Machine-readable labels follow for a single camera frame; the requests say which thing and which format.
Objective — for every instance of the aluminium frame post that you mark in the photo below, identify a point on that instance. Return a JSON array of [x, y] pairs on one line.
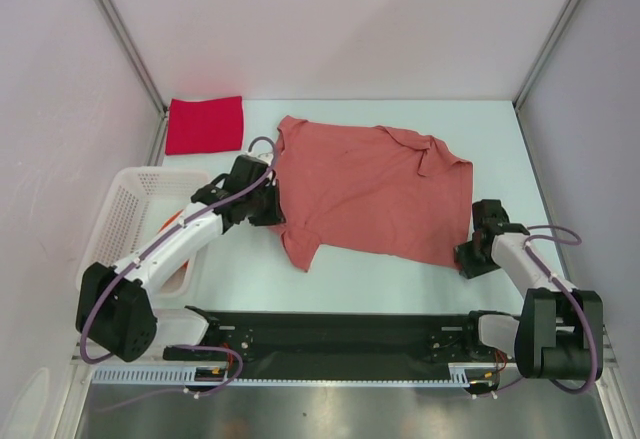
[[117, 25], [552, 40]]

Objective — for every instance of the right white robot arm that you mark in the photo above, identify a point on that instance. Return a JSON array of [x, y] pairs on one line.
[[558, 336]]

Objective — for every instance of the left aluminium frame post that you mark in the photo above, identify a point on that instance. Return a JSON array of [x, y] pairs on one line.
[[117, 25]]

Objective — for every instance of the salmon pink t shirt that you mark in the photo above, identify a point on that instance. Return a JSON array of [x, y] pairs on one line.
[[380, 190]]

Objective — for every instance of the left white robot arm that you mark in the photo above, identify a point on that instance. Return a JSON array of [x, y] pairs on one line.
[[115, 309]]

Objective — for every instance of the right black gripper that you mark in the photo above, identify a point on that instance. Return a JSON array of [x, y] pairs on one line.
[[470, 268]]

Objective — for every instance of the folded red t shirt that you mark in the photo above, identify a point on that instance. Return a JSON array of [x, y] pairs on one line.
[[205, 127]]

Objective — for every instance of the white plastic basket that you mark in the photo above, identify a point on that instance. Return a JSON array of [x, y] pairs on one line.
[[139, 204]]

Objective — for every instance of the orange t shirt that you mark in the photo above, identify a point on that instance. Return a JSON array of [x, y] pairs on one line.
[[178, 245]]

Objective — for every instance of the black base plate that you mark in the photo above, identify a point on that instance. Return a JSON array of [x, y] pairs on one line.
[[342, 347]]

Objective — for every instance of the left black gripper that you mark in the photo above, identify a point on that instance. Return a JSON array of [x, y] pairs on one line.
[[275, 215]]

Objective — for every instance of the right aluminium frame post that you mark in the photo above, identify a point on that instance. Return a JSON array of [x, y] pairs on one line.
[[552, 40]]

